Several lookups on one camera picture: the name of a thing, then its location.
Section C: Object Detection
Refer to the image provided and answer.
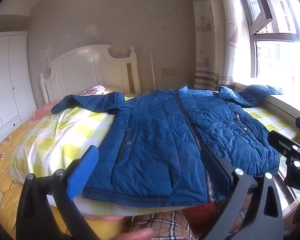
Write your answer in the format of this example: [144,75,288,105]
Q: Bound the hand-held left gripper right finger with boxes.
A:
[198,144,285,240]

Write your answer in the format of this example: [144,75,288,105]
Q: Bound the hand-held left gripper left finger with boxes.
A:
[16,144,101,240]

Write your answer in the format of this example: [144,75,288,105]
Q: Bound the blue quilted jacket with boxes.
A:
[51,85,283,208]

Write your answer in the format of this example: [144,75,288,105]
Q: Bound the person's left hand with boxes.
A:
[107,229,154,240]

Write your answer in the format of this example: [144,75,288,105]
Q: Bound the beige window ledge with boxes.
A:
[234,81,300,213]

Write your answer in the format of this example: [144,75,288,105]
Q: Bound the yellow checked quilt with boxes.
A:
[10,94,299,217]

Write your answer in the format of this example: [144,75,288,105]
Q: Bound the orange flower bedsheet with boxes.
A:
[0,102,130,240]

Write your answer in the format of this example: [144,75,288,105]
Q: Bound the pink printed pillow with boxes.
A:
[79,85,108,96]

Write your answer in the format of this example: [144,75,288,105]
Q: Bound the plaid trousers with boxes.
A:
[129,210,198,240]

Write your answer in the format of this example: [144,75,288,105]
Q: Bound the white wooden headboard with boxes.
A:
[39,44,142,104]

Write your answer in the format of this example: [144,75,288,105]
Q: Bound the thin white pole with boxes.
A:
[150,52,157,90]

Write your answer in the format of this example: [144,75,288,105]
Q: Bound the white wardrobe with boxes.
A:
[0,31,38,149]

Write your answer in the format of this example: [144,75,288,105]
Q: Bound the printed beige curtain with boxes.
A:
[190,0,256,90]

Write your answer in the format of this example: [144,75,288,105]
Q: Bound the window with dark frame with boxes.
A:
[236,0,300,98]

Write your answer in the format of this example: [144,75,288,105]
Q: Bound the beige wall socket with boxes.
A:
[161,68,177,77]

